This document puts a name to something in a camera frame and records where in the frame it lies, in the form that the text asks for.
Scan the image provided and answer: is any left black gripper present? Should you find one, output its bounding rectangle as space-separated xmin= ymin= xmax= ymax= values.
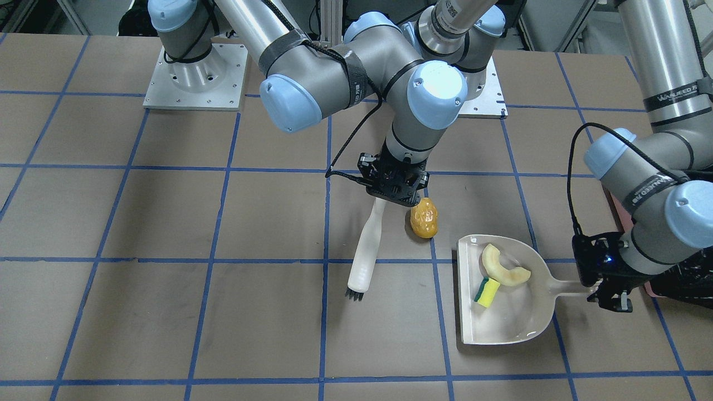
xmin=572 ymin=232 xmax=649 ymax=313

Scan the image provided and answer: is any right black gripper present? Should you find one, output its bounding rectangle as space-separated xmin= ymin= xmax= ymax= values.
xmin=358 ymin=150 xmax=429 ymax=208

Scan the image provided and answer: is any orange yellow potato toy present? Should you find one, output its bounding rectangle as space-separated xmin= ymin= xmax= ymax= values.
xmin=409 ymin=197 xmax=438 ymax=239

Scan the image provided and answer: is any white hand brush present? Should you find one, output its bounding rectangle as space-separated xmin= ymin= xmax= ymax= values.
xmin=345 ymin=198 xmax=387 ymax=302

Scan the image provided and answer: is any beige plastic dustpan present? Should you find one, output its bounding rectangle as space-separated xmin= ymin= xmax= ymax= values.
xmin=457 ymin=234 xmax=594 ymax=345

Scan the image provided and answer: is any pale curved fruit peel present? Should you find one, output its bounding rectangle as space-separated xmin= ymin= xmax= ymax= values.
xmin=481 ymin=243 xmax=531 ymax=287

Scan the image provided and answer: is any yellow green sponge piece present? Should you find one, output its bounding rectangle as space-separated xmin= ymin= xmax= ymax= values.
xmin=473 ymin=276 xmax=501 ymax=308

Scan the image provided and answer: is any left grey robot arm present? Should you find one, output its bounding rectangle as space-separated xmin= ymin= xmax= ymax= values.
xmin=567 ymin=1 xmax=711 ymax=312

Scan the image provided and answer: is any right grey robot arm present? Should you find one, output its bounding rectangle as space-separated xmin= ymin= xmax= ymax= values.
xmin=148 ymin=1 xmax=468 ymax=207

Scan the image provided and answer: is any bin with black bag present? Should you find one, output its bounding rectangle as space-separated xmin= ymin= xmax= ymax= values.
xmin=612 ymin=180 xmax=712 ymax=308

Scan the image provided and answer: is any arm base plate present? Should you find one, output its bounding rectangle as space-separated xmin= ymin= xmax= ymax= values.
xmin=458 ymin=56 xmax=509 ymax=119
xmin=143 ymin=44 xmax=248 ymax=111

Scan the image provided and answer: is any aluminium frame post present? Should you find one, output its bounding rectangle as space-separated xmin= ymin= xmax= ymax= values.
xmin=319 ymin=0 xmax=344 ymax=46

